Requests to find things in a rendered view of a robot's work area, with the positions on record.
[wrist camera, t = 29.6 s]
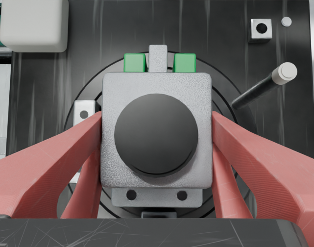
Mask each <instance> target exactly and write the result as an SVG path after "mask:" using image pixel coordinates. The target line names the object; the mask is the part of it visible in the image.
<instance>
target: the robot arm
mask: <svg viewBox="0 0 314 247"><path fill-rule="evenodd" d="M212 112H213V115H212V120H213V183H212V185H211V187H212V193H213V199H214V205H215V211H216V218H120V219H97V215H98V208H99V202H100V196H101V190H102V185H101V183H100V180H99V173H100V142H101V111H99V112H96V113H95V114H93V115H92V116H90V117H88V118H87V119H85V120H83V121H82V122H80V123H78V124H77V125H75V126H73V127H72V128H70V129H68V130H66V131H65V132H63V133H61V134H58V135H56V136H54V137H51V138H49V139H47V140H44V141H42V142H40V143H37V144H35V145H33V146H30V147H28V148H25V149H23V150H21V151H18V152H16V153H14V154H12V155H9V156H7V157H5V158H2V159H0V247H314V159H313V158H310V157H308V156H305V155H303V154H301V153H298V152H296V151H294V150H292V149H289V148H287V147H285V146H282V145H280V144H277V143H275V142H273V141H270V140H268V139H266V138H263V137H261V136H258V135H256V134H254V133H252V132H250V131H248V130H246V129H244V128H243V127H241V126H239V125H238V124H236V123H234V122H233V121H231V120H229V119H228V118H226V117H224V116H223V115H221V114H219V113H218V112H216V111H212ZM231 165H232V167H233V168H234V169H235V170H236V172H237V173H238V174H239V176H240V177H241V178H242V180H243V181H244V182H245V183H246V185H247V186H248V187H249V189H250V190H251V191H252V193H253V194H254V196H255V199H256V203H257V216H256V218H255V219H254V218H253V217H252V215H251V213H250V211H249V209H248V207H247V205H246V203H245V201H244V199H243V197H242V195H241V193H240V191H239V188H238V186H237V182H236V179H235V176H234V173H233V170H232V167H231ZM81 166H82V169H81V172H80V175H79V178H78V181H77V184H76V187H75V190H74V192H73V195H72V197H71V199H70V201H69V203H68V204H67V206H66V208H65V210H64V212H63V214H62V216H61V218H60V219H58V217H57V203H58V198H59V196H60V194H61V193H62V191H63V190H64V189H65V187H66V186H67V185H68V183H69V182H70V181H71V179H72V178H73V177H74V176H75V174H76V173H77V172H78V170H79V169H80V168H81Z"/></svg>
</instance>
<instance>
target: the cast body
mask: <svg viewBox="0 0 314 247"><path fill-rule="evenodd" d="M212 115H213V112H212V79H211V77H210V75H209V74H207V73H168V47H167V46H166V45H150V46H149V65H148V72H109V73H106V74H104V77H103V79H102V103H101V142H100V173H99V180H100V183H101V185H102V186H103V187H105V188H112V190H111V203H112V205H113V206H115V207H182V208H198V207H200V206H201V205H202V203H203V193H202V189H207V188H210V187H211V185H212V183H213V120H212Z"/></svg>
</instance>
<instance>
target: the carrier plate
mask: <svg viewBox="0 0 314 247"><path fill-rule="evenodd" d="M68 2H69V17H68V42H67V49H66V50H65V51H64V52H14V51H12V56H11V73H10V89H9V106H8V122H7V138H6V154H5V157H7V156H9V155H12V154H14V153H16V152H18V151H21V150H23V149H25V148H28V147H30V146H33V145H35V144H37V143H40V142H42V141H44V140H47V139H49V138H51V137H54V136H56V135H58V134H61V133H63V129H64V125H65V121H66V118H67V115H68V113H69V110H70V108H71V106H72V104H73V102H74V100H75V98H76V97H77V95H78V94H79V92H80V91H81V90H82V88H83V87H84V86H85V85H86V84H87V82H88V81H89V80H90V79H91V78H92V77H93V76H95V75H96V74H97V73H98V72H99V71H101V70H102V69H104V68H105V67H106V66H108V65H110V64H111V63H113V62H115V61H117V60H119V59H121V58H124V54H126V53H140V52H145V51H149V46H150V45H166V46H167V47H168V51H175V52H180V53H194V54H196V57H197V58H199V59H201V60H203V61H206V62H207V63H209V64H211V65H212V66H214V67H216V68H217V69H218V70H220V71H221V72H222V73H224V74H225V75H226V76H227V77H228V78H229V79H230V80H231V81H232V82H233V83H234V84H235V85H236V87H237V88H238V89H239V90H240V92H241V93H242V94H243V93H244V92H245V91H247V90H248V89H249V88H251V87H252V86H253V85H255V84H256V83H257V82H259V81H260V80H261V79H263V78H264V77H265V76H267V75H268V74H269V73H271V72H272V71H273V70H275V69H276V68H278V67H279V66H280V65H282V64H283V63H286V62H289V63H292V64H294V65H295V67H296V69H297V75H296V77H295V78H294V79H292V80H291V81H289V82H287V83H285V84H284V85H282V86H280V87H278V88H277V89H275V90H273V91H271V92H270V93H268V94H266V95H264V96H263V97H261V98H259V99H257V100H256V101H254V102H252V103H250V104H249V107H250V109H251V112H252V114H253V117H254V120H255V124H256V127H257V132H258V136H261V137H263V138H266V139H268V140H270V141H273V142H275V143H277V144H280V145H282V146H285V147H287V148H289V149H292V150H294V151H296V152H298V153H301V154H303V155H305V156H308V157H310V158H313V159H314V86H313V65H312V45H311V24H310V3H309V0H68ZM251 19H271V26H272V39H271V40H270V41H269V42H268V43H249V42H248V23H249V22H250V20H251ZM71 197H72V194H71V191H70V189H69V187H68V185H67V186H66V187H65V189H64V190H63V191H62V193H61V194H60V196H59V198H58V203H57V217H58V219H60V218H61V216H62V214H63V212H64V210H65V208H66V206H67V204H68V203H69V201H70V199H71Z"/></svg>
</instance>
